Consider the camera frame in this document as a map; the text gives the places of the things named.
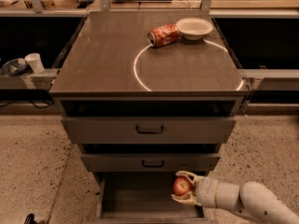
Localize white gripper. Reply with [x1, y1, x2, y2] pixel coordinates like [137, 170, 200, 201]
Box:
[171, 171, 219, 208]

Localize red apple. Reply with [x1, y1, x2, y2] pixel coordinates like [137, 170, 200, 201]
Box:
[173, 176, 193, 196]

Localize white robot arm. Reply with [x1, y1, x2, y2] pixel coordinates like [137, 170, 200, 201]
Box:
[171, 171, 299, 224]

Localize open bottom drawer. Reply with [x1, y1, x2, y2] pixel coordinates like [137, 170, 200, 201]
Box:
[97, 172, 206, 224]

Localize grey drawer cabinet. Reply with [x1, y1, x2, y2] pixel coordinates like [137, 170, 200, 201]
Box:
[49, 10, 249, 224]

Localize crushed red soda can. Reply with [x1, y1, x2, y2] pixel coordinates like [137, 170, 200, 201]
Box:
[148, 23, 179, 48]

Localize white paper bowl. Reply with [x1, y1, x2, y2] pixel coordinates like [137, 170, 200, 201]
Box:
[176, 18, 213, 40]

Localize black object on floor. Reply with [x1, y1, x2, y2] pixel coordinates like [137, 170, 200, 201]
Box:
[24, 214, 46, 224]

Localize white paper cup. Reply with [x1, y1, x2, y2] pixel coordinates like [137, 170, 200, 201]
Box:
[25, 53, 45, 73]

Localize dark blue bowl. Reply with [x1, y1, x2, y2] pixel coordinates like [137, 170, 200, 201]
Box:
[2, 58, 28, 77]

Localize middle drawer with handle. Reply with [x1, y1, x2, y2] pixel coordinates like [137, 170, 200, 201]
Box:
[81, 153, 220, 172]

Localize drawer with handle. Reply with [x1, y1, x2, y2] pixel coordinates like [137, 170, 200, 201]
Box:
[81, 153, 220, 172]
[62, 117, 236, 145]

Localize top drawer with handle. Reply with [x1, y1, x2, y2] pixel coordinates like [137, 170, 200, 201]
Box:
[62, 117, 236, 145]

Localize black floor cable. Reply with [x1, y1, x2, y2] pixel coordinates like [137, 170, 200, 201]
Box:
[0, 98, 56, 109]

